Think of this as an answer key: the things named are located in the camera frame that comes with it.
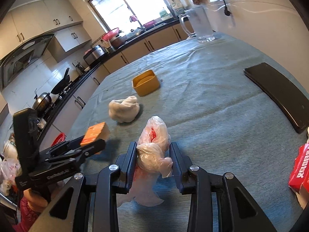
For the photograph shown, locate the small orange cardboard box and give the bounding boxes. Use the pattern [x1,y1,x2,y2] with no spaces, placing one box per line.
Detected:
[80,122,110,154]

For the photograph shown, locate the pink plastic bag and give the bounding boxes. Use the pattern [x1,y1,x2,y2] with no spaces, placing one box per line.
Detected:
[117,116,173,207]

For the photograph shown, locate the white cloth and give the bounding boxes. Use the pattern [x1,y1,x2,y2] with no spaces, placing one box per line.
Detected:
[108,96,140,123]

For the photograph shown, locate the yellow metal tin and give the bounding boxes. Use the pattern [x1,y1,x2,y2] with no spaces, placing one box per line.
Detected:
[132,70,160,96]

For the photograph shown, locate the red plastic trash basket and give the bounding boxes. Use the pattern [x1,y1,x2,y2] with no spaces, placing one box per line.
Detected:
[51,132,66,147]

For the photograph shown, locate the beige lower kitchen cabinets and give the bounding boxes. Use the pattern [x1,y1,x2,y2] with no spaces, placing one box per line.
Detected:
[38,21,188,150]

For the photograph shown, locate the left hand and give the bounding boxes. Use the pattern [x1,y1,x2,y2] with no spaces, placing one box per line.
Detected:
[24,189,49,213]

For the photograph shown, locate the white plastic bag on counter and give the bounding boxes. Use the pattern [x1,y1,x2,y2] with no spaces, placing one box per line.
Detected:
[1,158,21,196]

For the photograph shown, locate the lidded metal wok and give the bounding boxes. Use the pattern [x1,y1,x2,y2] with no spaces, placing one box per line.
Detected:
[32,89,52,117]

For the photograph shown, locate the black frying pan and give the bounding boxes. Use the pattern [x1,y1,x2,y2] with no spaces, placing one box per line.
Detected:
[51,68,70,95]

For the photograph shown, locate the grey table cloth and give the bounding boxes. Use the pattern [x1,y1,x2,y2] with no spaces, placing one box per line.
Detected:
[66,34,307,231]

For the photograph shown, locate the silver rice cooker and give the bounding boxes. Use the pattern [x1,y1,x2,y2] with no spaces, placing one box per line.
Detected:
[83,44,107,66]

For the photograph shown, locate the black range hood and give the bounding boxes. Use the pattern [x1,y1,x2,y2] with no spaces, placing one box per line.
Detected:
[1,34,54,91]

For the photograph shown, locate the red plastic colander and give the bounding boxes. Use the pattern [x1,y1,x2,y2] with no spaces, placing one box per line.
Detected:
[101,27,120,41]

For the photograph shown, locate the red tissue box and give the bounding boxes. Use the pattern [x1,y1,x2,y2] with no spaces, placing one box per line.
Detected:
[288,143,308,193]

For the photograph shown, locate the black flat tray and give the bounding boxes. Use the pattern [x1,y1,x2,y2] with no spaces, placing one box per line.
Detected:
[244,62,308,134]

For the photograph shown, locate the glass beer mug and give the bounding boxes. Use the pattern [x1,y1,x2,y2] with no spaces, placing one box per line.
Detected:
[179,6,215,43]

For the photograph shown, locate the upper wall cabinets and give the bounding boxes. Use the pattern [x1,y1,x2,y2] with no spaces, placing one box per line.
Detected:
[1,0,91,58]

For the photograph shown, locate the black power cable plug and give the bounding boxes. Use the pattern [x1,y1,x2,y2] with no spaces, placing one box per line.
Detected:
[222,0,231,16]

